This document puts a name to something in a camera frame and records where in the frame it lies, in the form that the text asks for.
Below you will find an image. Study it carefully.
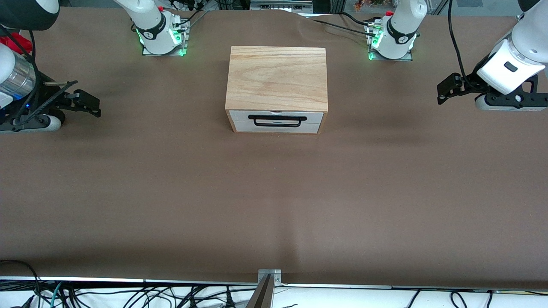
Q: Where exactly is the white-front drawer with black handle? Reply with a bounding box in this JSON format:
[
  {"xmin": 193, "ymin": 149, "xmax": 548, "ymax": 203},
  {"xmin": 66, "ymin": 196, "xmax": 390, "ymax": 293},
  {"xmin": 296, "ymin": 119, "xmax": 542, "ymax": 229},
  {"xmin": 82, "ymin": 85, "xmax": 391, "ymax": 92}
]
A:
[{"xmin": 229, "ymin": 110, "xmax": 324, "ymax": 132}]

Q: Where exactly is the light wooden drawer cabinet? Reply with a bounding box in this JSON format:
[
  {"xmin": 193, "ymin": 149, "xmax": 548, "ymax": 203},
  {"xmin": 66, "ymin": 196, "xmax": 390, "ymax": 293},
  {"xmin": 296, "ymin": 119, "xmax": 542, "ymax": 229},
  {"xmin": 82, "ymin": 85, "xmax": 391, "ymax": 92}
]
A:
[{"xmin": 225, "ymin": 46, "xmax": 329, "ymax": 134}]

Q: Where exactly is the silver power strip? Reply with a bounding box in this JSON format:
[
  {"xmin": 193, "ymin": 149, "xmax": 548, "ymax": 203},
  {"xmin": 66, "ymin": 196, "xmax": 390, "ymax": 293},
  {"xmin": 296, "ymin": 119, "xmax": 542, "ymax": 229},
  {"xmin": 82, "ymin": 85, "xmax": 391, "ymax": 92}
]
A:
[{"xmin": 250, "ymin": 0, "xmax": 313, "ymax": 13}]

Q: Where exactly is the brown table cover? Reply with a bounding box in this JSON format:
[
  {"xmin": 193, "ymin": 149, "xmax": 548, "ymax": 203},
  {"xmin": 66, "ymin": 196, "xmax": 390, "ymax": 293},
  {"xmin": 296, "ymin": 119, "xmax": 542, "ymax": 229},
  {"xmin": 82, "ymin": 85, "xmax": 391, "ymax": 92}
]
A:
[{"xmin": 0, "ymin": 8, "xmax": 548, "ymax": 291}]

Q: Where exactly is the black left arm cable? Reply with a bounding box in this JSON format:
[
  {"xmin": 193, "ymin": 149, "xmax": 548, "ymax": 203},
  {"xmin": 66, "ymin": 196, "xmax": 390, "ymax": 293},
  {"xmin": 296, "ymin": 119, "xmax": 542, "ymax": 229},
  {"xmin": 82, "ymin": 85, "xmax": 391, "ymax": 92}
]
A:
[{"xmin": 447, "ymin": 0, "xmax": 467, "ymax": 83}]

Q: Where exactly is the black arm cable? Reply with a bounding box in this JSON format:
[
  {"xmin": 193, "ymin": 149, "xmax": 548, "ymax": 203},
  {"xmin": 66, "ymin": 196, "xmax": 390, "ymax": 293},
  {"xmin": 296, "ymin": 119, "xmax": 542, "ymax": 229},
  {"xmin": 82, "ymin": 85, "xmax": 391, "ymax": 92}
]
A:
[
  {"xmin": 0, "ymin": 29, "xmax": 77, "ymax": 125},
  {"xmin": 447, "ymin": 0, "xmax": 467, "ymax": 83}
]

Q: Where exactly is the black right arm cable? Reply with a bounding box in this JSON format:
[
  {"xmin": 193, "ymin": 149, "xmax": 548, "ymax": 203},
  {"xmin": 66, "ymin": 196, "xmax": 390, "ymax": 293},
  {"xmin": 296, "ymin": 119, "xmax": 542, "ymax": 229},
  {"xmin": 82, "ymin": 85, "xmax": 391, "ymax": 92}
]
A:
[{"xmin": 0, "ymin": 29, "xmax": 77, "ymax": 125}]

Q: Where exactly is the short black table cable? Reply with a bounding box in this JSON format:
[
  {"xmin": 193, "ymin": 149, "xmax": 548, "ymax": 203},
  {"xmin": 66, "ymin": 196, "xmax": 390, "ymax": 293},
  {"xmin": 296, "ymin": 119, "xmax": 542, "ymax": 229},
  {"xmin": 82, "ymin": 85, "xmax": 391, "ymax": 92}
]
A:
[{"xmin": 338, "ymin": 12, "xmax": 378, "ymax": 26}]

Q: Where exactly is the long black table cable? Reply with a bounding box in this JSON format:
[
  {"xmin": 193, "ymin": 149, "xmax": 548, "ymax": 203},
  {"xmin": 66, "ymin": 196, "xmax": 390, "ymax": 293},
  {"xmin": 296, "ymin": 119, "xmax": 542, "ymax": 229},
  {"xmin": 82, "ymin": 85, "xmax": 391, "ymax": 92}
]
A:
[{"xmin": 306, "ymin": 17, "xmax": 377, "ymax": 36}]

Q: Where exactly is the black looped floor cable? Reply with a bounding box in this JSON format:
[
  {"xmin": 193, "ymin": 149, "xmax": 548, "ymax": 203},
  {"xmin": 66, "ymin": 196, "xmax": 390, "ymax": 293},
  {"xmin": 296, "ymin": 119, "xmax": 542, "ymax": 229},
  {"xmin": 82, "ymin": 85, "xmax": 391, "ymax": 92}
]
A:
[{"xmin": 0, "ymin": 259, "xmax": 42, "ymax": 308}]

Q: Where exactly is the teal floor cable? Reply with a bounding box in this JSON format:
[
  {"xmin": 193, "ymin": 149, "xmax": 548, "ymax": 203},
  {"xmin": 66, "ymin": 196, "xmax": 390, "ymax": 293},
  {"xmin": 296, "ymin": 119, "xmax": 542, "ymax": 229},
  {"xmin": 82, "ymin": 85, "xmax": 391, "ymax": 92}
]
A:
[{"xmin": 50, "ymin": 281, "xmax": 64, "ymax": 308}]

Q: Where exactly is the small metal clamp bracket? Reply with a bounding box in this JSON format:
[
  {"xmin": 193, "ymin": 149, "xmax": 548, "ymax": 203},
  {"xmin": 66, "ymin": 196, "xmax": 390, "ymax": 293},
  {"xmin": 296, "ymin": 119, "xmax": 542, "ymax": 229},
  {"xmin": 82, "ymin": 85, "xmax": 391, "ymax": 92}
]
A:
[{"xmin": 257, "ymin": 269, "xmax": 283, "ymax": 285}]

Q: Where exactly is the grey camera mount bar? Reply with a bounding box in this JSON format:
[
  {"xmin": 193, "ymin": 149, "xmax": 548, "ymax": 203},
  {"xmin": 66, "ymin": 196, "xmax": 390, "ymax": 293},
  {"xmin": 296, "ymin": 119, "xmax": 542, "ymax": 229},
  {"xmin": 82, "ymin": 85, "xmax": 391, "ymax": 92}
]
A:
[{"xmin": 246, "ymin": 273, "xmax": 274, "ymax": 308}]

